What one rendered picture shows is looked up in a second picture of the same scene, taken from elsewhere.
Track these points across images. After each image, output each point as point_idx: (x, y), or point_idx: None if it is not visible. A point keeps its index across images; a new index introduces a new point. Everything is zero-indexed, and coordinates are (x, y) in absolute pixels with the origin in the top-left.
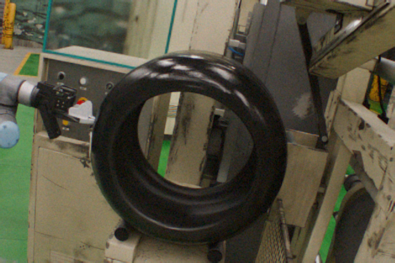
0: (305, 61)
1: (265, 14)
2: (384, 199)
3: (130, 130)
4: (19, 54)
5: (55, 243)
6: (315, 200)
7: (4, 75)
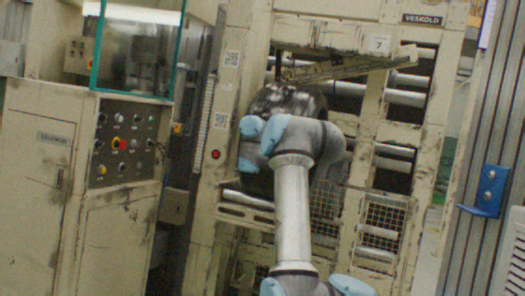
0: (278, 79)
1: (213, 43)
2: (366, 137)
3: None
4: None
5: None
6: None
7: (257, 116)
